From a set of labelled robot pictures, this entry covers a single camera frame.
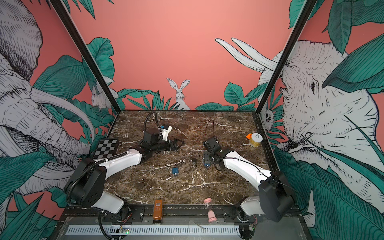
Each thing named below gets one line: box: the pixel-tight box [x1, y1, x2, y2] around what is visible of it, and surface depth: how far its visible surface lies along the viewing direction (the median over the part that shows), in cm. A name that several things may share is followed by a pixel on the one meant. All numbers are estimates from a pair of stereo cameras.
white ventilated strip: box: [66, 225, 241, 236], surface depth 71 cm
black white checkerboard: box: [93, 138, 118, 160], surface depth 97 cm
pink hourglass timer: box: [203, 197, 218, 223], surface depth 74 cm
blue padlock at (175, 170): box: [172, 167, 179, 175], surface depth 90 cm
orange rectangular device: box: [153, 199, 163, 221], surface depth 73 cm
